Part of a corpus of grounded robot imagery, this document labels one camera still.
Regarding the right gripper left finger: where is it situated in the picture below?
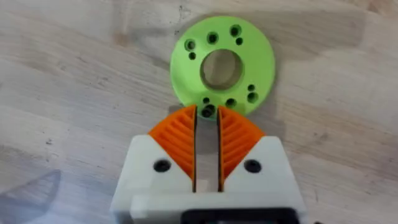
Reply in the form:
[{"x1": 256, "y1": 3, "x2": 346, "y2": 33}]
[{"x1": 109, "y1": 105, "x2": 198, "y2": 224}]

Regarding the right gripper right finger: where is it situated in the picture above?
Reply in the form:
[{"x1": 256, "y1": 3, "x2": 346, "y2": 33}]
[{"x1": 216, "y1": 105, "x2": 308, "y2": 224}]

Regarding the green disc with holes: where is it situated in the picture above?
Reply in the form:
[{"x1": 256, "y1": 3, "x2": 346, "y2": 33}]
[{"x1": 169, "y1": 16, "x2": 276, "y2": 120}]

